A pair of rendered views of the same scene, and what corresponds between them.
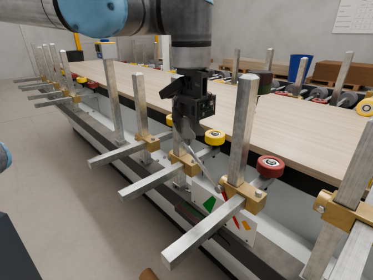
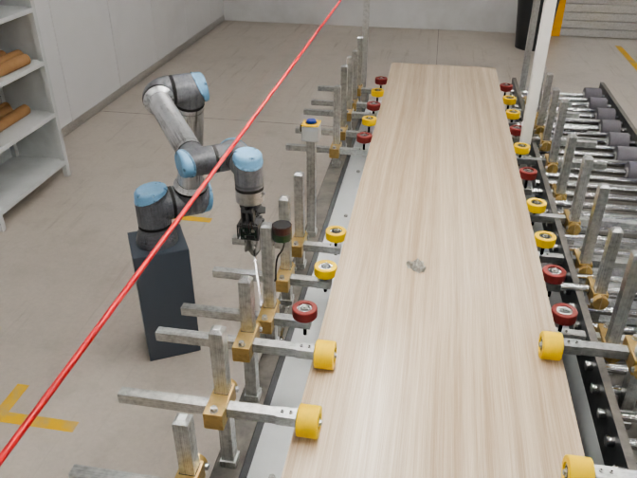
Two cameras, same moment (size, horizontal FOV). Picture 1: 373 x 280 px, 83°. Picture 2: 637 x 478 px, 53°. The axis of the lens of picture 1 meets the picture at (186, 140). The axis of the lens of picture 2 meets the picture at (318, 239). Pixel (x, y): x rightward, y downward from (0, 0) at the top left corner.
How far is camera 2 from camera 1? 186 cm
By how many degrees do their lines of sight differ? 45
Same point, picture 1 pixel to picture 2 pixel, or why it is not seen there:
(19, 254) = (187, 290)
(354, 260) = (204, 335)
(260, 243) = (265, 365)
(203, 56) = (244, 199)
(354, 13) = not seen: outside the picture
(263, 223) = not seen: hidden behind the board
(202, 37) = (242, 189)
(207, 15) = (245, 177)
